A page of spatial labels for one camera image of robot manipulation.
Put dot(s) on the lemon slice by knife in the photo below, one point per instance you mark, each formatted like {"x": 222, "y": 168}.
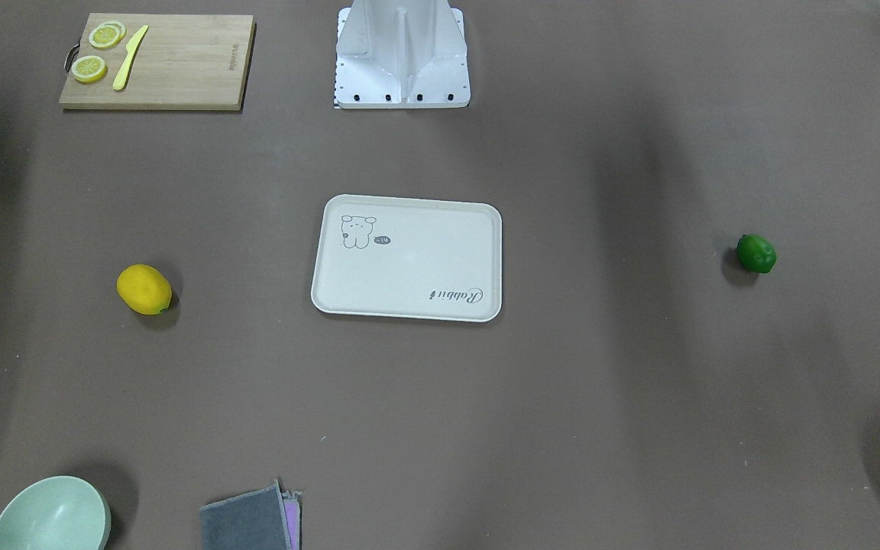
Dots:
{"x": 107, "y": 35}

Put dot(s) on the green lime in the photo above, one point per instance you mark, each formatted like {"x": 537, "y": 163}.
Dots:
{"x": 756, "y": 254}

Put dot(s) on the lemon slice near handle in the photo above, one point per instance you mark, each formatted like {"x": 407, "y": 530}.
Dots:
{"x": 88, "y": 69}

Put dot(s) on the yellow plastic knife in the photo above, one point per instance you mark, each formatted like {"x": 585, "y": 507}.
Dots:
{"x": 132, "y": 46}

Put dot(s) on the wooden cutting board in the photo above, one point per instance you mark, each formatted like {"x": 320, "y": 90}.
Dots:
{"x": 185, "y": 63}

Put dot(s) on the mint green bowl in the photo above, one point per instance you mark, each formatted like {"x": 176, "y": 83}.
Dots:
{"x": 61, "y": 512}

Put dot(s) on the yellow lemon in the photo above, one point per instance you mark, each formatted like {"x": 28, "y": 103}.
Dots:
{"x": 144, "y": 289}

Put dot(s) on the grey folded cloth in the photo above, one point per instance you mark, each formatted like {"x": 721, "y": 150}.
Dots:
{"x": 262, "y": 519}

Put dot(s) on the cream rectangular tray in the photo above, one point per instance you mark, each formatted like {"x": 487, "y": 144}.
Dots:
{"x": 409, "y": 258}

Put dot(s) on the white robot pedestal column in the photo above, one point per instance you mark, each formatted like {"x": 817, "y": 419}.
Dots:
{"x": 401, "y": 55}

